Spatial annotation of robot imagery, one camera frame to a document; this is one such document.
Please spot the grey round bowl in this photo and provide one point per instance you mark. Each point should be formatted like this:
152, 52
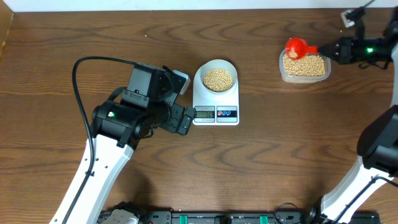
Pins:
218, 63

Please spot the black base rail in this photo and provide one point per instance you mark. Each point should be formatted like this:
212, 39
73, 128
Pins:
126, 212

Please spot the red plastic measuring scoop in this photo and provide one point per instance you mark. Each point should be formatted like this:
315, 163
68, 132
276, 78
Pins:
301, 47

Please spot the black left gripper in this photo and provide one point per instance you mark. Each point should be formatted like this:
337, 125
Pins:
173, 124

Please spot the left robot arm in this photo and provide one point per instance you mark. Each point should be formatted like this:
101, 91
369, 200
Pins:
131, 113

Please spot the soybeans in grey bowl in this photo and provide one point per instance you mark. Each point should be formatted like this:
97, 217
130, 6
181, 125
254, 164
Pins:
218, 80

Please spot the pile of soybeans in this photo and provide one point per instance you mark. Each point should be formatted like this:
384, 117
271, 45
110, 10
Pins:
309, 66

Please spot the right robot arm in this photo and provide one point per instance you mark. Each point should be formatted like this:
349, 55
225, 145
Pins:
376, 163

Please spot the white digital kitchen scale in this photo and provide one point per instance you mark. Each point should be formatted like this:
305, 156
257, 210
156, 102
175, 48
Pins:
215, 110

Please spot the clear plastic container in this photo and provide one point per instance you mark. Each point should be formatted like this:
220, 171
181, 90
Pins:
302, 79

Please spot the soybeans in red scoop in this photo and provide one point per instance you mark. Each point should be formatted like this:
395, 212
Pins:
292, 55

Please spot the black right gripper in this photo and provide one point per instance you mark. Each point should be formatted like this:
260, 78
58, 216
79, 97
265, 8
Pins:
346, 50

